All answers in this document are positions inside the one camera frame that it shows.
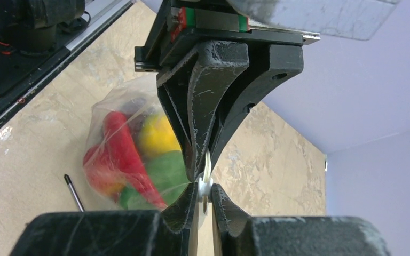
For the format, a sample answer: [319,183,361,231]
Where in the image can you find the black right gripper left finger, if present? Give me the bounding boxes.
[10,183,198,255]

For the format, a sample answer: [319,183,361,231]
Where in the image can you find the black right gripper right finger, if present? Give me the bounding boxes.
[210,184,391,255]

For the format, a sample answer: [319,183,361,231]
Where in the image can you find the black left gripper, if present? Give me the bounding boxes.
[135,1,320,182]

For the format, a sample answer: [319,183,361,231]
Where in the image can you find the green bell pepper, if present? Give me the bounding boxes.
[117,151,189,210]

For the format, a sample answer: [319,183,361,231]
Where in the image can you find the clear dotted zip top bag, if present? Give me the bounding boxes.
[82,74,215,227]

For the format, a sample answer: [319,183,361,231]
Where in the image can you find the red chili pepper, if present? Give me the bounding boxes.
[103,111,167,209]

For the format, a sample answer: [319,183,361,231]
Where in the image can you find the yellow black screwdriver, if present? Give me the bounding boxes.
[64,174,85,212]

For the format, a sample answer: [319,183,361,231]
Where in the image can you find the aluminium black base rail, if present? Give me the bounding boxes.
[0,0,133,128]

